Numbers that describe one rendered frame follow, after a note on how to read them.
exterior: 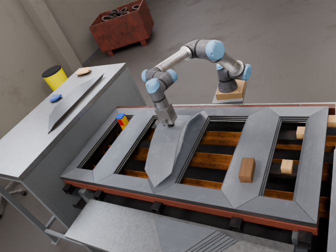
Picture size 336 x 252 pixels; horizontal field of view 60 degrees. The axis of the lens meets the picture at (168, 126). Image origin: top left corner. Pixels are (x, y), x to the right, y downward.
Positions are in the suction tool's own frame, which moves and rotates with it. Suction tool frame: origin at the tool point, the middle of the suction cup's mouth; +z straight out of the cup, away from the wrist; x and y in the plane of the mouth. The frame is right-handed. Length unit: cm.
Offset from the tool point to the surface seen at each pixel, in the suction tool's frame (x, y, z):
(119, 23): 323, -294, 44
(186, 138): 6.2, 1.4, 15.7
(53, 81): 154, -328, 58
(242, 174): -19, 46, 11
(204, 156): 5.9, 9.6, 30.3
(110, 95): 40, -82, 6
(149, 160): -21.8, -6.4, 6.3
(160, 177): -29.0, 2.8, 10.5
